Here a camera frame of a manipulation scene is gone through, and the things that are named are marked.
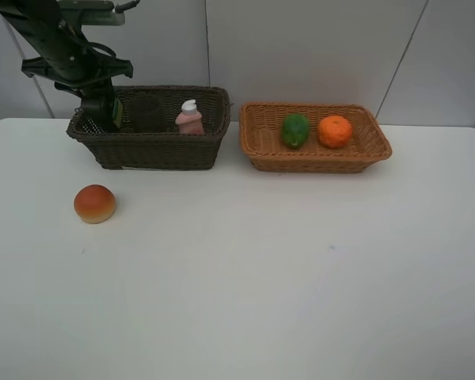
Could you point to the dark green pump bottle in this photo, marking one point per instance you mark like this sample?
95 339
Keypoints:
100 104

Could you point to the pink bottle white cap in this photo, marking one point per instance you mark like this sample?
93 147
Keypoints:
189 121

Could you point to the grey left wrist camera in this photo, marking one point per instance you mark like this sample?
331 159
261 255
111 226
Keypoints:
93 13

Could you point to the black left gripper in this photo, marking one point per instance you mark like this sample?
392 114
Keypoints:
66 56

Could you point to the round orange bread bun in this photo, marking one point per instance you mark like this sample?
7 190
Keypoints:
95 204

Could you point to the translucent purple plastic cup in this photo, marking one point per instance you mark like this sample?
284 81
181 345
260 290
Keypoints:
146 114

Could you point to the green lime fruit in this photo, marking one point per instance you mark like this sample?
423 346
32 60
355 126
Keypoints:
295 130

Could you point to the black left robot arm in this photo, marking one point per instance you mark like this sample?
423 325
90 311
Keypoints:
23 6

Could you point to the orange tangerine fruit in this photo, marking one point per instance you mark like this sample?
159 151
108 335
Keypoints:
334 132

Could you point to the light orange wicker basket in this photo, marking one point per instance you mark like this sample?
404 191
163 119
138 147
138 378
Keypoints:
261 123

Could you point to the dark brown wicker basket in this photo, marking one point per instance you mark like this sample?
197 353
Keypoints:
165 148

